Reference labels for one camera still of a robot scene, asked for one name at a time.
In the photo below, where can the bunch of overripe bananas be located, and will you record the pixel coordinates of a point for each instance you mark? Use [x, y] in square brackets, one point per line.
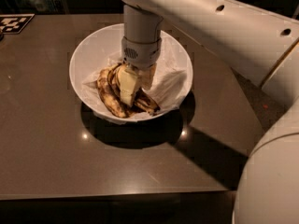
[109, 93]

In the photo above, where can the white bowl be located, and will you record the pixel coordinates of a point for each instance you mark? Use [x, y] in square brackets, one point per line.
[93, 49]

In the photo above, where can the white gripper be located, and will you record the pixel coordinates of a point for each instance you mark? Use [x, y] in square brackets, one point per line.
[142, 54]

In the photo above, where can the black white fiducial marker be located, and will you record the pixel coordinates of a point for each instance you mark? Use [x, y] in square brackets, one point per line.
[14, 23]

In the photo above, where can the white paper towel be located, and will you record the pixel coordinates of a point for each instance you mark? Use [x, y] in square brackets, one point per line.
[171, 83]

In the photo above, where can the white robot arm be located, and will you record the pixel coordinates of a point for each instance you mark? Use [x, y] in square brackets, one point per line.
[263, 47]

